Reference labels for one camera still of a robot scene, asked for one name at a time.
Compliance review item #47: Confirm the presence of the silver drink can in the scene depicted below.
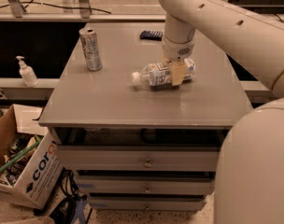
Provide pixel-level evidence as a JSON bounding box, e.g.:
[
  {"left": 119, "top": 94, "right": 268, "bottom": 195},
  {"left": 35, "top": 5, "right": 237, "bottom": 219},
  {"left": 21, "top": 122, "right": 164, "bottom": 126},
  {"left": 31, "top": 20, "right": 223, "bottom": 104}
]
[{"left": 79, "top": 28, "right": 103, "bottom": 71}]

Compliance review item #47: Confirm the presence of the top grey drawer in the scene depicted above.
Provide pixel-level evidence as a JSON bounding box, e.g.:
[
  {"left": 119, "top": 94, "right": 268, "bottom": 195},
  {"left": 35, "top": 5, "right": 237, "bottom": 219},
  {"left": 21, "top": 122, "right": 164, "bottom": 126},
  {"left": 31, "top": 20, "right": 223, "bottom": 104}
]
[{"left": 56, "top": 146, "right": 218, "bottom": 172}]

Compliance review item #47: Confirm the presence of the grey drawer cabinet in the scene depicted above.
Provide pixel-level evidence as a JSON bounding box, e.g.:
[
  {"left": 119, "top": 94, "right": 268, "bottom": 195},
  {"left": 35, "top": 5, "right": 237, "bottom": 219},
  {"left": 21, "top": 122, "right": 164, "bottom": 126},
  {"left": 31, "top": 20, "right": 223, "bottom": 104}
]
[{"left": 39, "top": 23, "right": 252, "bottom": 199}]

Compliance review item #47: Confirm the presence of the middle grey drawer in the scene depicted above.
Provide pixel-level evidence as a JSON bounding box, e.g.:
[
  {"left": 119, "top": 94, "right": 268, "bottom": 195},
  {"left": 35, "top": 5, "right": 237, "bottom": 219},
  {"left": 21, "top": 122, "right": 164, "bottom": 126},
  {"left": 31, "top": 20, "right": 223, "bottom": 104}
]
[{"left": 76, "top": 175, "right": 214, "bottom": 195}]

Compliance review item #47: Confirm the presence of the grey drawer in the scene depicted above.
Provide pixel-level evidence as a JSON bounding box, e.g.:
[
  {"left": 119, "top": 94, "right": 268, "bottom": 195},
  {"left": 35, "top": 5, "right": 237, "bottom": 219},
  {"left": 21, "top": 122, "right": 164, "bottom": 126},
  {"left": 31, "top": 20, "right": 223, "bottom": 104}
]
[
  {"left": 88, "top": 197, "right": 206, "bottom": 212},
  {"left": 76, "top": 175, "right": 214, "bottom": 195},
  {"left": 56, "top": 146, "right": 218, "bottom": 172}
]

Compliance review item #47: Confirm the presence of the white pump dispenser bottle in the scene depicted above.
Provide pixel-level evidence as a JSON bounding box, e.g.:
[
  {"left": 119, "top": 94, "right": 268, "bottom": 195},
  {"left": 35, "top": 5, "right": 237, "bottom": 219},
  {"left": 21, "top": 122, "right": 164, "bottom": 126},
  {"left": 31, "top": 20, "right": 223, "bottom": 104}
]
[{"left": 16, "top": 56, "right": 38, "bottom": 87}]

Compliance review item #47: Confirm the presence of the black cable on floor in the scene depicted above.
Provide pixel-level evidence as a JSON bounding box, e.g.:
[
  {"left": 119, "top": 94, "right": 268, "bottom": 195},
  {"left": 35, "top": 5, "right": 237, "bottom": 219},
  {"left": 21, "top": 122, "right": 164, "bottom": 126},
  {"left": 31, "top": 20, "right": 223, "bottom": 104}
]
[{"left": 59, "top": 169, "right": 87, "bottom": 201}]

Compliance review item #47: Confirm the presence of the clear plastic water bottle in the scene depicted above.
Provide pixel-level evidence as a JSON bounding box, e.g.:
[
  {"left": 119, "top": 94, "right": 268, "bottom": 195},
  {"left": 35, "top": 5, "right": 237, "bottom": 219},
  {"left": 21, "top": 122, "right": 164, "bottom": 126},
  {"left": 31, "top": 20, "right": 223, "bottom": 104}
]
[{"left": 132, "top": 59, "right": 195, "bottom": 87}]

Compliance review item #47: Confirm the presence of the cardboard box with print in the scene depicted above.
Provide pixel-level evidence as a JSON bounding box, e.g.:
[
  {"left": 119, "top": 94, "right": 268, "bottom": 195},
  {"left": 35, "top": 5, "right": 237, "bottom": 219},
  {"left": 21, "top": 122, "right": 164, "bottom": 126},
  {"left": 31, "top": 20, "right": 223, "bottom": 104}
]
[{"left": 0, "top": 105, "right": 63, "bottom": 209}]

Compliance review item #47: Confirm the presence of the black shoe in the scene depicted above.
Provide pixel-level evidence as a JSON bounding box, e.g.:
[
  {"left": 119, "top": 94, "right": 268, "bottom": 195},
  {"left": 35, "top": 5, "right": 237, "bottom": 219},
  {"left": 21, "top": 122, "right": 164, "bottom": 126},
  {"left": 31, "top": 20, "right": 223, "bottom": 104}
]
[{"left": 49, "top": 197, "right": 77, "bottom": 224}]

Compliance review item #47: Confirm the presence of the bottom grey drawer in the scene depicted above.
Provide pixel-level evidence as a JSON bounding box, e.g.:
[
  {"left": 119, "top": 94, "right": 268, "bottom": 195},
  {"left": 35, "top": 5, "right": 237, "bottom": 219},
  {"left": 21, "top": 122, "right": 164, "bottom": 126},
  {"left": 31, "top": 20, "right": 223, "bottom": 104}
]
[{"left": 88, "top": 197, "right": 206, "bottom": 212}]

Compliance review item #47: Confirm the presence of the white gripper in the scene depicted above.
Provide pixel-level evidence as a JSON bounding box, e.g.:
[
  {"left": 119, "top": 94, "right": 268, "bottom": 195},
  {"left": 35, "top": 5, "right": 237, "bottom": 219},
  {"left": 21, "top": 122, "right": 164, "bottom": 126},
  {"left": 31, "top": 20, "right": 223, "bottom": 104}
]
[{"left": 162, "top": 37, "right": 194, "bottom": 86}]

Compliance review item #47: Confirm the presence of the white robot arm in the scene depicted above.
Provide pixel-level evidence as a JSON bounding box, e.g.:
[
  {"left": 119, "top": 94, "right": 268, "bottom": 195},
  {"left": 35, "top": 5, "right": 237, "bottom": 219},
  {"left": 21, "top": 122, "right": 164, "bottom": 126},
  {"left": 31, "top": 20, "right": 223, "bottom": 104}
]
[{"left": 158, "top": 0, "right": 284, "bottom": 224}]

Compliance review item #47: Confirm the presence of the green stick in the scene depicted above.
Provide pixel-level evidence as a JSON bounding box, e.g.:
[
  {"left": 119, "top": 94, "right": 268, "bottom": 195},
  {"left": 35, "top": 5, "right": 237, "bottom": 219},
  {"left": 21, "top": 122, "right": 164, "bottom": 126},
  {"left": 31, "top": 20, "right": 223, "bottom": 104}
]
[{"left": 0, "top": 140, "right": 41, "bottom": 174}]

